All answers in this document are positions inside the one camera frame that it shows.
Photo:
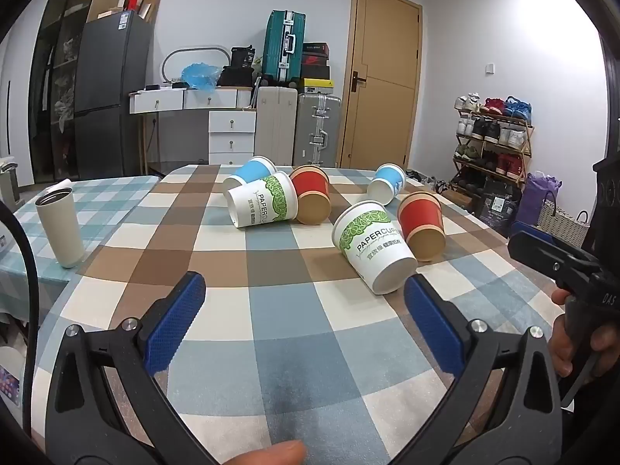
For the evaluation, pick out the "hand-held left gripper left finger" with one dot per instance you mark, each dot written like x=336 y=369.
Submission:
x=177 y=317

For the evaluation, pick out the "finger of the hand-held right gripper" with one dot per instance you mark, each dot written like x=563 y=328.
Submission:
x=537 y=231
x=542 y=256

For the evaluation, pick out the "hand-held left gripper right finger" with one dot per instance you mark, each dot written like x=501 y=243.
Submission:
x=433 y=322

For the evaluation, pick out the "white green-print paper cup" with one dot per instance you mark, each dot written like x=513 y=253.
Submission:
x=264 y=201
x=373 y=244

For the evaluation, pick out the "red brown paper cup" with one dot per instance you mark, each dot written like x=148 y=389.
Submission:
x=311 y=191
x=421 y=223

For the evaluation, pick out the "blue white paper cup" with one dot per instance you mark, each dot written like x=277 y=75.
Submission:
x=385 y=184
x=249 y=172

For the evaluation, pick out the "person's right hand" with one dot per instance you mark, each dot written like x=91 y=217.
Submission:
x=562 y=348

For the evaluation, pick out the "person's left hand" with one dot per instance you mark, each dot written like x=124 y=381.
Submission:
x=271 y=453

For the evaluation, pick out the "woven basket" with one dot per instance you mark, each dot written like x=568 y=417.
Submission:
x=562 y=223

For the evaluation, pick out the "purple bag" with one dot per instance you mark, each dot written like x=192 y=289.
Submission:
x=533 y=196

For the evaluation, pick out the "black paper bag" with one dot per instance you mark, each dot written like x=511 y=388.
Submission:
x=499 y=206

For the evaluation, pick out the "wooden shoe rack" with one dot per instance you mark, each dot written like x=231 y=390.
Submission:
x=489 y=143

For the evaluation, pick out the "shoe rack with shoes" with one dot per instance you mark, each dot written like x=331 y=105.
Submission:
x=491 y=131

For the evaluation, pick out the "shoes on floor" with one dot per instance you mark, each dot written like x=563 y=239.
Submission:
x=428 y=181

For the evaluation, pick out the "teal white checked tablecloth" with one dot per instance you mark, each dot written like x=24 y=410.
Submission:
x=104 y=198

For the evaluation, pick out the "beige insulated tumbler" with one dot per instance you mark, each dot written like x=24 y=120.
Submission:
x=60 y=232

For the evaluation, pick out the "colourful printed packet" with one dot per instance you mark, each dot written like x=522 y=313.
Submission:
x=8 y=380

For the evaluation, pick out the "white dressing table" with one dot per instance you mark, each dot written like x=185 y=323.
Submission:
x=223 y=123

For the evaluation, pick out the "white hard suitcase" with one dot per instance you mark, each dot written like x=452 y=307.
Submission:
x=275 y=126

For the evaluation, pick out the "wooden door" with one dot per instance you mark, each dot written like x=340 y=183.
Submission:
x=382 y=82

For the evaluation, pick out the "silver hard suitcase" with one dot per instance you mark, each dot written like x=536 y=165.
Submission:
x=317 y=128

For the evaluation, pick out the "dark grey refrigerator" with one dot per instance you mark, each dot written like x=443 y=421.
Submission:
x=109 y=97

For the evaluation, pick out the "blue plastic bag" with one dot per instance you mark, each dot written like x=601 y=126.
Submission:
x=199 y=76

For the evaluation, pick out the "oval white-framed mirror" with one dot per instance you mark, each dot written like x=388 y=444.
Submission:
x=167 y=60

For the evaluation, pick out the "dark glass display cabinet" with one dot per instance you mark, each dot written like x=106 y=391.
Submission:
x=58 y=82

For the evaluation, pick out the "yellow black shoe box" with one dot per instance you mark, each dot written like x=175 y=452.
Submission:
x=316 y=85

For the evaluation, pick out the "red black shoe box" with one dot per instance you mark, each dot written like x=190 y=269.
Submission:
x=315 y=59

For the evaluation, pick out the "teal hard suitcase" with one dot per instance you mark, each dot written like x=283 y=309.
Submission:
x=283 y=46

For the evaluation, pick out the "open cardboard box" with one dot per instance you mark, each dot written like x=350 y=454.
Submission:
x=150 y=6

